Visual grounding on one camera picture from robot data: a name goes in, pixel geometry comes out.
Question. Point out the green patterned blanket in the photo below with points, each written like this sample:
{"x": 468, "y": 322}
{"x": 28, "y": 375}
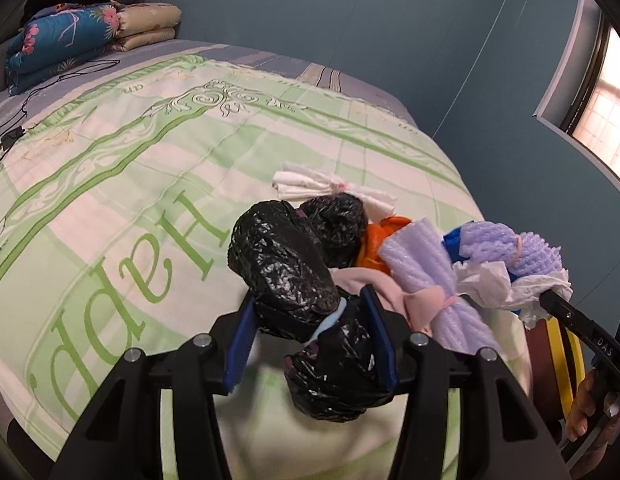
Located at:
{"x": 140, "y": 185}

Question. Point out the orange plastic bag bundle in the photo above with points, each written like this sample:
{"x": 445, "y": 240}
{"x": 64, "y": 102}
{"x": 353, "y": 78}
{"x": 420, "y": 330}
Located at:
{"x": 374, "y": 245}

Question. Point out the purple foam sheet roll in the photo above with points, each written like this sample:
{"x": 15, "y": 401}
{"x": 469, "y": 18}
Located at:
{"x": 419, "y": 260}

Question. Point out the yellow rimmed bin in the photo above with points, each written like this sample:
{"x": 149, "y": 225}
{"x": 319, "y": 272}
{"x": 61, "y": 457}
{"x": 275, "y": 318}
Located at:
{"x": 564, "y": 360}

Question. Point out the blue plastic piece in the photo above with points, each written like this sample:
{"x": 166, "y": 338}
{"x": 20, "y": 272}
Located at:
{"x": 454, "y": 242}

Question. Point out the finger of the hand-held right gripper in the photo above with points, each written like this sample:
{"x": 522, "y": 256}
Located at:
{"x": 574, "y": 317}

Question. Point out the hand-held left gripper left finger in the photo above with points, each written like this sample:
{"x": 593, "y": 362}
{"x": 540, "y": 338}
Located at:
{"x": 242, "y": 340}

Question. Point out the purple foam net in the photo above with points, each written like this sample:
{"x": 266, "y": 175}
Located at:
{"x": 489, "y": 245}

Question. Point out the pink cloth bundle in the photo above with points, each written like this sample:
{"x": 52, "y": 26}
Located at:
{"x": 384, "y": 305}

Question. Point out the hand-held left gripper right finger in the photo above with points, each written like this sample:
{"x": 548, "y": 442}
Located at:
{"x": 377, "y": 340}

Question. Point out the beige folded quilt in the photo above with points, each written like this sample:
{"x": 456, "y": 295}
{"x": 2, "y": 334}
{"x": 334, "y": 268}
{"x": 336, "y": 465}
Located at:
{"x": 150, "y": 20}

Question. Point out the white tissue bundle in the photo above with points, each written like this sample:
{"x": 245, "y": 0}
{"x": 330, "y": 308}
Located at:
{"x": 305, "y": 185}

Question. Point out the blue floral folded quilt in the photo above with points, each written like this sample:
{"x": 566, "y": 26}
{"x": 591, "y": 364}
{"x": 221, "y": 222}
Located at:
{"x": 60, "y": 35}

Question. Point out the small black plastic bag bundle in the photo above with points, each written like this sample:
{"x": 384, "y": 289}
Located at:
{"x": 340, "y": 225}

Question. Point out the striped grey bed sheet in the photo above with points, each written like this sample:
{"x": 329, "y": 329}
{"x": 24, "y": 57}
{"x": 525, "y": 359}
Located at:
{"x": 320, "y": 77}

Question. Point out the person's right hand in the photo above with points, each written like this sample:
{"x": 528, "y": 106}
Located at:
{"x": 579, "y": 405}

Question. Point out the grey window ledge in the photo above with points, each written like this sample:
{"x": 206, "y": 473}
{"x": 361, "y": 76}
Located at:
{"x": 579, "y": 145}

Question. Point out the large black plastic bag bundle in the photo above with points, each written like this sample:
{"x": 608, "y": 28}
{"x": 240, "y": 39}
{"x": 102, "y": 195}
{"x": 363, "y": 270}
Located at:
{"x": 285, "y": 270}

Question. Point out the window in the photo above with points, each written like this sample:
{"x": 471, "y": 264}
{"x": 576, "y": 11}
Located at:
{"x": 609, "y": 110}

